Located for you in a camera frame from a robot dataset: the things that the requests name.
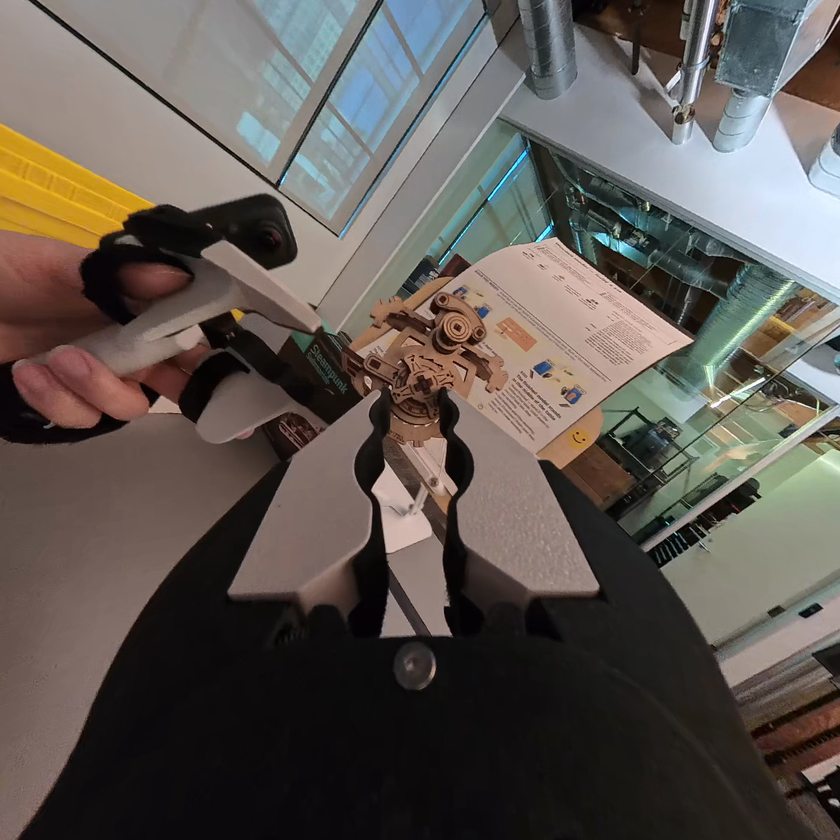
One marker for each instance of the wooden gear model assembly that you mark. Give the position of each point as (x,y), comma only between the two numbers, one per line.
(426,367)

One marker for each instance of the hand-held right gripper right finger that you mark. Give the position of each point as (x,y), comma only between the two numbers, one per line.
(525,525)

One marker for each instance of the black model kit box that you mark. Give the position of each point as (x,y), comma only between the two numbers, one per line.
(321,377)

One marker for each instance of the brown cardboard box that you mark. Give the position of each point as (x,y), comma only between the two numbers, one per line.
(597,472)

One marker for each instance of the silver air ducts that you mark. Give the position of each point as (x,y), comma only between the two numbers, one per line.
(548,46)

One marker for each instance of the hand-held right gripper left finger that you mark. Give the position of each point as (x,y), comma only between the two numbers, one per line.
(308,525)

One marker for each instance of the white document stand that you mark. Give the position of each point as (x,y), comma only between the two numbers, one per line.
(401,528)

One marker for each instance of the stacked yellow plastic bins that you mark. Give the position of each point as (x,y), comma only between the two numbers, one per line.
(46,190)

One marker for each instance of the person's left hand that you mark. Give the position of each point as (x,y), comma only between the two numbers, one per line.
(46,302)

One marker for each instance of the frosted glass window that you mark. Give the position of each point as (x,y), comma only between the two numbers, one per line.
(328,98)

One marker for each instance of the printed instruction sheet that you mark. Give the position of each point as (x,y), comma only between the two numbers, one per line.
(590,328)

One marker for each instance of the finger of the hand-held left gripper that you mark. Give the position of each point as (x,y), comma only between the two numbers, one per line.
(262,292)

